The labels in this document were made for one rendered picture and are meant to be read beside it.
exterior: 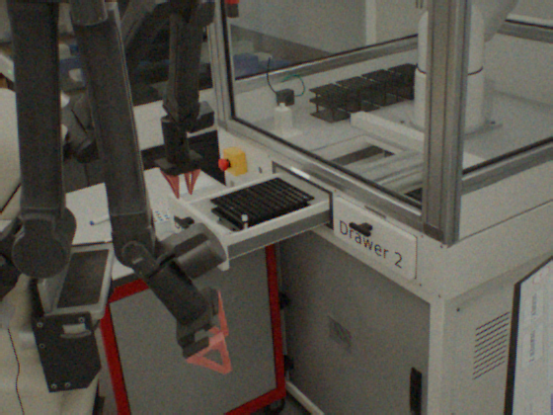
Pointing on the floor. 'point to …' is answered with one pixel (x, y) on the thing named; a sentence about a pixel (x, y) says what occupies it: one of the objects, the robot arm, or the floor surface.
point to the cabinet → (387, 334)
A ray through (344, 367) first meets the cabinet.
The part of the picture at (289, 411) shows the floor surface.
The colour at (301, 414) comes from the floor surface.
